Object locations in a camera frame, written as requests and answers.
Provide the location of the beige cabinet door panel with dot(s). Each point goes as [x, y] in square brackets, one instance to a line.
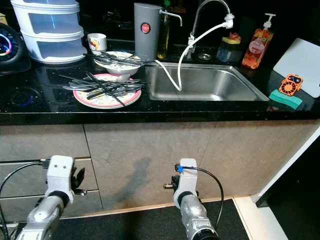
[255, 150]
[140, 160]

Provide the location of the beige drawer front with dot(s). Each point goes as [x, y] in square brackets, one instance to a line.
[25, 180]
[40, 142]

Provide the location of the pink rimmed floral plate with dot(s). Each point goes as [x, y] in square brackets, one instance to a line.
[107, 101]

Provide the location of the stainless steel sink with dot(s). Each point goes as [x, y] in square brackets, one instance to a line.
[210, 82]

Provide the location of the floral ceramic bowl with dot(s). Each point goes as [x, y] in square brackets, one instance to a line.
[120, 71]

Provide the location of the dark cabinet with white trim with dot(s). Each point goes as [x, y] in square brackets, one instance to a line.
[295, 210]

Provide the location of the round chrome sink cap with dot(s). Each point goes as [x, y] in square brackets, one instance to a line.
[205, 56]

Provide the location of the white printed mug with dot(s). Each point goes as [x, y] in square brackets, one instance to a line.
[97, 44]

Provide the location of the olive oil glass bottle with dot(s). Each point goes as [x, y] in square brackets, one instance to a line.
[163, 45]

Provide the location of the green sponge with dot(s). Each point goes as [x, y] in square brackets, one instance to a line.
[285, 101]

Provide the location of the dark sponge holder box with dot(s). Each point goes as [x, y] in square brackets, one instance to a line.
[229, 52]

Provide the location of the grey water filter canister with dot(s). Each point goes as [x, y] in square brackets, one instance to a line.
[147, 40]

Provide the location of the black appliance with lit dial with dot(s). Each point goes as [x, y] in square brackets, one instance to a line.
[10, 50]

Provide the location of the white tiered food container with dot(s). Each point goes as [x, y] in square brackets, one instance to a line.
[50, 30]

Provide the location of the orange mini fan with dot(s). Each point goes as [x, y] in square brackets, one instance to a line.
[291, 86]

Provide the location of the yellow sponge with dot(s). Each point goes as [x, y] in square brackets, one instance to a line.
[231, 39]

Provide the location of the orange soap pump bottle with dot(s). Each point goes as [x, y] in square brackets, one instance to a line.
[256, 47]

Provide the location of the chrome sink faucet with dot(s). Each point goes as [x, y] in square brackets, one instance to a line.
[196, 25]

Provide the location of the white cutting board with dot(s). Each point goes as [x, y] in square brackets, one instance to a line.
[302, 62]

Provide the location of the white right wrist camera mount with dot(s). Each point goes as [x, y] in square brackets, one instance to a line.
[186, 177]

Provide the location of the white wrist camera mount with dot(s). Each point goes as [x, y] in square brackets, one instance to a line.
[186, 177]
[61, 172]

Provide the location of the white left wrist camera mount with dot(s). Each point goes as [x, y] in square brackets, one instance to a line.
[61, 172]

